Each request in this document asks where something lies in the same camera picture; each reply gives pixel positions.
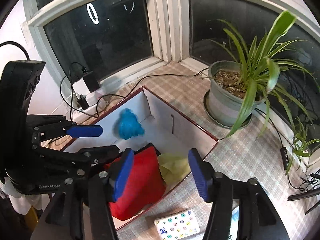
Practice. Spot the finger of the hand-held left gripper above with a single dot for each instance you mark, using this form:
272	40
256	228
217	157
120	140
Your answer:
85	131
100	153

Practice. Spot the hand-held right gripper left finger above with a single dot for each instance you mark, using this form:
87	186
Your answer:
122	175

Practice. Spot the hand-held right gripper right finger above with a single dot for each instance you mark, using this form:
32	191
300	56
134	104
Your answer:
198	175

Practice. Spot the red cloth pouch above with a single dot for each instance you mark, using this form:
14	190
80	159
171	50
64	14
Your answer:
145	180

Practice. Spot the blue plush toy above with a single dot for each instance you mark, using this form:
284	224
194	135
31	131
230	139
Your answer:
127	127

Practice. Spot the dark red cardboard box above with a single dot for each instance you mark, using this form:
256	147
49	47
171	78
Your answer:
185	132

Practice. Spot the yellow cloth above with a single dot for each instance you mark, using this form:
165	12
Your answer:
175	167

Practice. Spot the black plug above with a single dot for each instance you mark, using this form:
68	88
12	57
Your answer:
82	102

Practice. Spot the white charger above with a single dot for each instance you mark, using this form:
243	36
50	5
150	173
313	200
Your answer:
80	88

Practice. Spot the black charger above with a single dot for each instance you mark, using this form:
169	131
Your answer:
91	81

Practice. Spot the white star-printed tissue pack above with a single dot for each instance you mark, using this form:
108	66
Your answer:
177	225

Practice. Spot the grey pot saucer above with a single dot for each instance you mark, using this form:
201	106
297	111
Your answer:
220	123

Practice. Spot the white power strip with chargers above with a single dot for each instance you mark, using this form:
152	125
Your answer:
70	72

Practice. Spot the grey flower pot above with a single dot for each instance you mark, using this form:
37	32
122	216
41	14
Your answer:
222	105

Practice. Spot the yellow object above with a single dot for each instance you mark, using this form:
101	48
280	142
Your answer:
32	217

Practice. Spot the white fluffy cloth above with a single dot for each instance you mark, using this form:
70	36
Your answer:
17	201

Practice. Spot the green spider plant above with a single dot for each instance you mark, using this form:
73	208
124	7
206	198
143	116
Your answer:
251	95

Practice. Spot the small spider plant shoot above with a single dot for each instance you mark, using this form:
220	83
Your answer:
301	152

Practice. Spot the white window frame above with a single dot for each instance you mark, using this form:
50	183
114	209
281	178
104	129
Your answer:
165	17

